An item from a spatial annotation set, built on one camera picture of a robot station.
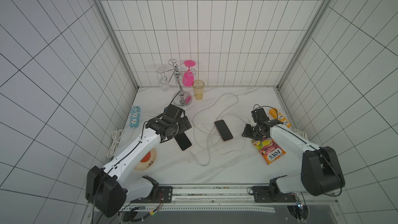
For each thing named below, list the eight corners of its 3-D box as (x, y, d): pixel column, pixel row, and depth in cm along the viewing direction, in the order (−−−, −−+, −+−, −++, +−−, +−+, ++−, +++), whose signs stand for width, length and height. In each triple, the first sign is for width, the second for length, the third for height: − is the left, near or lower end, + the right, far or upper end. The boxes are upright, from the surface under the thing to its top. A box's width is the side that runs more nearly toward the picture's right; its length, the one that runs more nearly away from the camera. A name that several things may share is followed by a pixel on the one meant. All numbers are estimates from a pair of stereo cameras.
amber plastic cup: (193, 99, 114) (192, 87, 104) (193, 92, 119) (192, 80, 109) (204, 99, 114) (204, 87, 104) (203, 92, 119) (204, 80, 109)
